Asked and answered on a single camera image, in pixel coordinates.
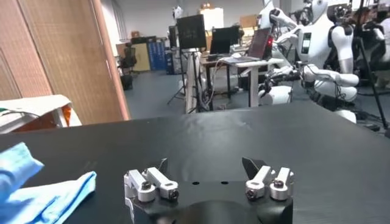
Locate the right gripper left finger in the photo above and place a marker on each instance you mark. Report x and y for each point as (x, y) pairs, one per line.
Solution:
(143, 185)

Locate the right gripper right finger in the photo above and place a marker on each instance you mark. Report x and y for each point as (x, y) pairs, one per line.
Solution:
(268, 182)

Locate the light blue t-shirt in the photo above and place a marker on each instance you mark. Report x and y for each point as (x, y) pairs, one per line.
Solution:
(36, 201)

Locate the black table cover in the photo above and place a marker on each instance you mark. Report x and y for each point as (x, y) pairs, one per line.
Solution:
(213, 140)

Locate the white standing desk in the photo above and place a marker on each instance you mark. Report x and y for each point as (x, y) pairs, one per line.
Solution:
(254, 82)

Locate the white side table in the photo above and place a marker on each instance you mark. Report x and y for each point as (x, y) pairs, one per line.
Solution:
(59, 117)

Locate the brown desk black legs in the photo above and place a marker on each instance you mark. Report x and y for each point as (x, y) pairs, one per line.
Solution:
(208, 85)

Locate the white leaning board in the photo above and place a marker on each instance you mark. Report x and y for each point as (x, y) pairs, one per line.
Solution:
(191, 82)

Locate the black tripod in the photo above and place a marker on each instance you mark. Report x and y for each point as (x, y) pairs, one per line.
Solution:
(196, 79)

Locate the orange cloth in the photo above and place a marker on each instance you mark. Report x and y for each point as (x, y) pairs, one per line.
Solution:
(39, 124)

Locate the blue cabinet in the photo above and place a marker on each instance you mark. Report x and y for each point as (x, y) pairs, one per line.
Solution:
(157, 56)

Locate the white orange bin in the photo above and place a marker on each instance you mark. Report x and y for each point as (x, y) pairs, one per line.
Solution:
(33, 105)

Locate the open silver laptop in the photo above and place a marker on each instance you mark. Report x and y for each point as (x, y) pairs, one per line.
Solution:
(259, 42)

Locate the white humanoid robot wheeled base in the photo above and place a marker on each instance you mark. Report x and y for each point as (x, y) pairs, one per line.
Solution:
(317, 42)

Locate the black desk monitor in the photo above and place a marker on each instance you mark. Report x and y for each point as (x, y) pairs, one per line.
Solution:
(224, 39)

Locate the black pole stand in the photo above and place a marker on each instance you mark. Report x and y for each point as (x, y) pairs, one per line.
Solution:
(370, 70)

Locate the wooden folding partition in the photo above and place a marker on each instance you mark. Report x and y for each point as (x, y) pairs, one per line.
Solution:
(61, 54)

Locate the black panel on tripod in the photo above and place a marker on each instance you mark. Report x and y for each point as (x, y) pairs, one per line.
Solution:
(191, 32)

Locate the cardboard boxes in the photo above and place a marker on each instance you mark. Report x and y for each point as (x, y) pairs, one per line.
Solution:
(248, 21)

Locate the slim white humanoid robot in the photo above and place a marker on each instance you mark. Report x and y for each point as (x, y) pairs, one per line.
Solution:
(265, 16)

